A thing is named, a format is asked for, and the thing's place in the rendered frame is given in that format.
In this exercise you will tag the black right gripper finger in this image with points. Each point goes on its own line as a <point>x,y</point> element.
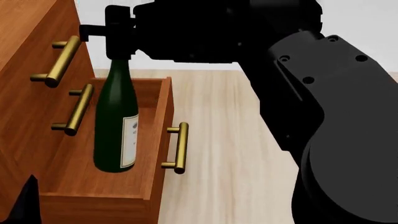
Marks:
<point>119,32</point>
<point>92,31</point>

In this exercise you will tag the green wine bottle white label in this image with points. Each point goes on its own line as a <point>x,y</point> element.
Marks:
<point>113,112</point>

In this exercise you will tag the wooden drawer cabinet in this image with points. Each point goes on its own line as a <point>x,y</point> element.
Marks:
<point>25,30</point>

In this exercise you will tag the open wooden drawer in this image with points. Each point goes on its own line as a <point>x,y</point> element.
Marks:
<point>93,189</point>

